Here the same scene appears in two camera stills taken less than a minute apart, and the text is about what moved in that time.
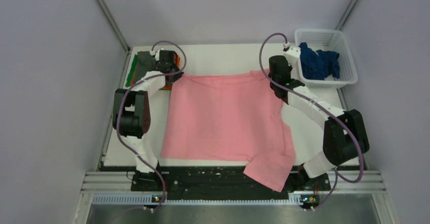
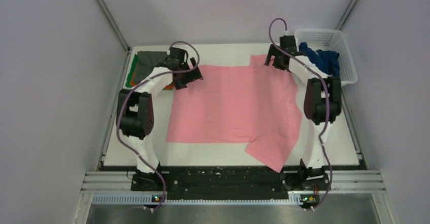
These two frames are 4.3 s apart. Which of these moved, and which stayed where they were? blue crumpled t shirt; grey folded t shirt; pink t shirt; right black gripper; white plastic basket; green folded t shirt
Moved: right black gripper; pink t shirt
Stayed: white plastic basket; green folded t shirt; grey folded t shirt; blue crumpled t shirt
